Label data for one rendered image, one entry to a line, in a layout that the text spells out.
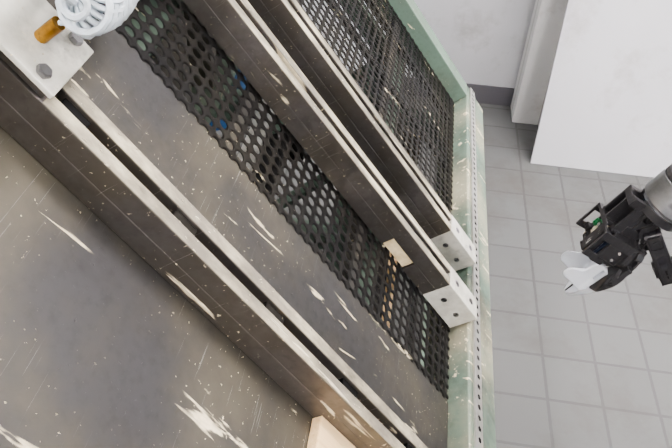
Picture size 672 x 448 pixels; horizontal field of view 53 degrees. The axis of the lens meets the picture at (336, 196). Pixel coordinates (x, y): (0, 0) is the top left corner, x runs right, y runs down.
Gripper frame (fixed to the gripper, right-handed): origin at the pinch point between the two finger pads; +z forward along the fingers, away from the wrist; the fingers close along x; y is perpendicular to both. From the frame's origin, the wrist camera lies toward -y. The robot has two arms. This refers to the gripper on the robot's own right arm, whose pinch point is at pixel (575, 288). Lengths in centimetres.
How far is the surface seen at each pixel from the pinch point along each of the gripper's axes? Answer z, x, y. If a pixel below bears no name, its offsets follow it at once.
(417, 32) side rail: 30, -127, 18
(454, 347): 43.9, -19.6, -7.9
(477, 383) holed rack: 41.1, -10.2, -11.9
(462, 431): 42.1, 2.2, -8.8
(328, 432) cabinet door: 27.0, 25.2, 26.8
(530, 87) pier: 79, -261, -82
